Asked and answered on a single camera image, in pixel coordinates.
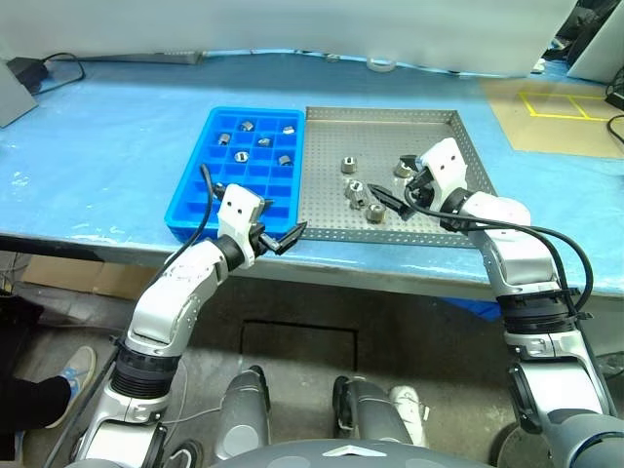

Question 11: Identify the grey right robot leg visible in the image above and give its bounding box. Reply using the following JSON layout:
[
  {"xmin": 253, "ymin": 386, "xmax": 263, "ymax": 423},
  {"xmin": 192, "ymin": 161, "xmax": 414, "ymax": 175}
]
[{"xmin": 332, "ymin": 374, "xmax": 415, "ymax": 448}]

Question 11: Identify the grey left robot leg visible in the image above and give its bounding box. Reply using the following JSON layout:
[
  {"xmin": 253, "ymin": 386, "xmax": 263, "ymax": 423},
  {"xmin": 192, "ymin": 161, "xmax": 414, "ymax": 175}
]
[{"xmin": 214, "ymin": 365, "xmax": 272, "ymax": 460}]

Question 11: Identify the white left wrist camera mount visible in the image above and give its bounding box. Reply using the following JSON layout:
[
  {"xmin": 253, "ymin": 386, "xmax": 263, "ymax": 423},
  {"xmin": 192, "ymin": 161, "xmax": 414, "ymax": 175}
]
[{"xmin": 216, "ymin": 183, "xmax": 277, "ymax": 268}]

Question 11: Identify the white sneaker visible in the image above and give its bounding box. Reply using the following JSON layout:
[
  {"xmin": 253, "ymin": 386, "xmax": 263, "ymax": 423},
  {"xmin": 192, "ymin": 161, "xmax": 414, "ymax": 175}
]
[{"xmin": 388, "ymin": 385, "xmax": 431, "ymax": 448}]

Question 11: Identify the white slanted panel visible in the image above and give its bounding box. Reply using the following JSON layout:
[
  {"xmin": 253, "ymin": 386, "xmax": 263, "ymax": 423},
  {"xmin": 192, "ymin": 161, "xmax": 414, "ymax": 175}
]
[{"xmin": 567, "ymin": 0, "xmax": 624, "ymax": 84}]

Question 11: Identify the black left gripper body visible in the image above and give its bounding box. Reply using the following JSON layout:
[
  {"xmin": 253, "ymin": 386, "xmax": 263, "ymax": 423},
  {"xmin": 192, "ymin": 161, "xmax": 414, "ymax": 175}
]
[{"xmin": 249, "ymin": 218, "xmax": 280, "ymax": 257}]

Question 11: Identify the black trouser leg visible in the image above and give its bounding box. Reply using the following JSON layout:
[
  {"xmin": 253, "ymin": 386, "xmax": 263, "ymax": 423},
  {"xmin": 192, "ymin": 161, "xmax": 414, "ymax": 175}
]
[{"xmin": 0, "ymin": 292, "xmax": 72, "ymax": 435}]

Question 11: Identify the black adapter cable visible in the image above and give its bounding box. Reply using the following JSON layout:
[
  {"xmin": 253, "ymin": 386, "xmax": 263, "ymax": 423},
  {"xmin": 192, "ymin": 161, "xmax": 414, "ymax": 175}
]
[{"xmin": 28, "ymin": 52, "xmax": 87, "ymax": 98}]

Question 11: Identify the perforated metal tray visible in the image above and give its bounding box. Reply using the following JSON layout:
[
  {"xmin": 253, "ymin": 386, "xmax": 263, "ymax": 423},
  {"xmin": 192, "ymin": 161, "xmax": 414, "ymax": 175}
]
[{"xmin": 296, "ymin": 105, "xmax": 498, "ymax": 249}]

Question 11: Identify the blue plastic crate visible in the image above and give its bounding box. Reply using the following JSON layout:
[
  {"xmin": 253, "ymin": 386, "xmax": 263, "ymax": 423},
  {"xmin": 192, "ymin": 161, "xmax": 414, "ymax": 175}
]
[{"xmin": 441, "ymin": 297, "xmax": 503, "ymax": 323}]

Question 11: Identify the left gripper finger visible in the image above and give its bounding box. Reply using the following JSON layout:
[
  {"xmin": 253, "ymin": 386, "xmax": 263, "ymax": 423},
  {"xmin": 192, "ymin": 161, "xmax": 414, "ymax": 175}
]
[
  {"xmin": 273, "ymin": 224, "xmax": 309, "ymax": 256},
  {"xmin": 278, "ymin": 221, "xmax": 309, "ymax": 249}
]

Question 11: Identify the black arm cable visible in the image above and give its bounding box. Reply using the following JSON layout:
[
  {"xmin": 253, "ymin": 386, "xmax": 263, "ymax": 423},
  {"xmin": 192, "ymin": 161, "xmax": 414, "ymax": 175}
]
[
  {"xmin": 160, "ymin": 164, "xmax": 225, "ymax": 274},
  {"xmin": 403, "ymin": 187, "xmax": 595, "ymax": 323}
]

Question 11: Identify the grey slanted box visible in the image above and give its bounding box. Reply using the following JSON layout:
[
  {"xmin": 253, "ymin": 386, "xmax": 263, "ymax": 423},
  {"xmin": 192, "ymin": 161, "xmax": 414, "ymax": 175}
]
[{"xmin": 0, "ymin": 60, "xmax": 39, "ymax": 129}]

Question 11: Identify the brown cardboard sheet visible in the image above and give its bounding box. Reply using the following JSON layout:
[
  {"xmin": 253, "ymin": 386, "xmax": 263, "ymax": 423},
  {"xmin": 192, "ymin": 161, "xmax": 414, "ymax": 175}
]
[{"xmin": 480, "ymin": 77, "xmax": 624, "ymax": 158}]

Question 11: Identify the blue grey sneaker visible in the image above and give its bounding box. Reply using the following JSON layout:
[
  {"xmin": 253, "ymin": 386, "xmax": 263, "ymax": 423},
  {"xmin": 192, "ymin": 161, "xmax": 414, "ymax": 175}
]
[{"xmin": 46, "ymin": 345, "xmax": 98, "ymax": 429}]

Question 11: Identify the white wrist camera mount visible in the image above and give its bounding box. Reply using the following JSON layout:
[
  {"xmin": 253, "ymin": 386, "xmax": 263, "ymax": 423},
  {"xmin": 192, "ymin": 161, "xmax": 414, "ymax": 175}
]
[
  {"xmin": 216, "ymin": 183, "xmax": 277, "ymax": 268},
  {"xmin": 418, "ymin": 137, "xmax": 470, "ymax": 209}
]

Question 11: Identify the blue compartment tray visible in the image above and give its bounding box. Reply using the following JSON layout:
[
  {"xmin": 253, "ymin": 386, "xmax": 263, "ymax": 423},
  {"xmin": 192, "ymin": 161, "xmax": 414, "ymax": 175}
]
[{"xmin": 164, "ymin": 106, "xmax": 306, "ymax": 244}]

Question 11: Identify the grey robot leg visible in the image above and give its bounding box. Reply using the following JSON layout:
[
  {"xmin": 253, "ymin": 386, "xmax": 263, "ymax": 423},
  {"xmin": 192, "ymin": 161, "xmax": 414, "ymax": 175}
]
[
  {"xmin": 214, "ymin": 365, "xmax": 272, "ymax": 460},
  {"xmin": 332, "ymin": 374, "xmax": 415, "ymax": 448}
]

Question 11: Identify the blue table cover film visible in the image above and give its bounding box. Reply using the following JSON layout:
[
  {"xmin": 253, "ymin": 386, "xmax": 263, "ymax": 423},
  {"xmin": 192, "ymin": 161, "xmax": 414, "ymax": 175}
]
[{"xmin": 0, "ymin": 46, "xmax": 624, "ymax": 299}]

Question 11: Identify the black power adapter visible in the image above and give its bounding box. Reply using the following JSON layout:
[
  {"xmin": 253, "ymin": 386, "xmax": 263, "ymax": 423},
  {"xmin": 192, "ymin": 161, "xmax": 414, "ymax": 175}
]
[{"xmin": 6, "ymin": 57, "xmax": 50, "ymax": 83}]

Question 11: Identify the white backdrop sheet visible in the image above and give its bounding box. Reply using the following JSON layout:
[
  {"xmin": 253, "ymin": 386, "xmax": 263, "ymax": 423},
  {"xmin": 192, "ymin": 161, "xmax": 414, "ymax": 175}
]
[{"xmin": 0, "ymin": 0, "xmax": 579, "ymax": 79}]

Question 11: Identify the grey robot torso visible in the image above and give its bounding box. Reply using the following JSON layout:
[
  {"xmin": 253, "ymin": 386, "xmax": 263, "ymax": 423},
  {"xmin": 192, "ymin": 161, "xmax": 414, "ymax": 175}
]
[{"xmin": 209, "ymin": 438, "xmax": 488, "ymax": 468}]

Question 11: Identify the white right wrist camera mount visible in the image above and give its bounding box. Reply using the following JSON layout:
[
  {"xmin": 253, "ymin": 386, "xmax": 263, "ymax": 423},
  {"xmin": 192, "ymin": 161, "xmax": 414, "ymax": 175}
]
[{"xmin": 418, "ymin": 137, "xmax": 470, "ymax": 209}]

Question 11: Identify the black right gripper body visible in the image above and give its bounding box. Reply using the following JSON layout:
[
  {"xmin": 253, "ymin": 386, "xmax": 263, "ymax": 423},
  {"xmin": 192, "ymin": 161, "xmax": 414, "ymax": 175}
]
[{"xmin": 405, "ymin": 168, "xmax": 438, "ymax": 209}]

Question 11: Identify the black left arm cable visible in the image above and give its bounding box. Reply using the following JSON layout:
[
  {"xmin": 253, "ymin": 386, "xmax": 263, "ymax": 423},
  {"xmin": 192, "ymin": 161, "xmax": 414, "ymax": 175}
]
[{"xmin": 160, "ymin": 164, "xmax": 225, "ymax": 274}]

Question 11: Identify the brown cardboard piece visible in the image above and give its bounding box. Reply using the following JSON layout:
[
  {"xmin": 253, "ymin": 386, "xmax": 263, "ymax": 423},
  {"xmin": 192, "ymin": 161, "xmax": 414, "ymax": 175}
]
[{"xmin": 21, "ymin": 255, "xmax": 157, "ymax": 299}]

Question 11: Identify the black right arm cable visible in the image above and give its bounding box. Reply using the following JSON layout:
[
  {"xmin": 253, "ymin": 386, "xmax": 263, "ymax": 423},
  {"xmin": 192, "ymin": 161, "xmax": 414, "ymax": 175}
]
[{"xmin": 403, "ymin": 187, "xmax": 595, "ymax": 323}]

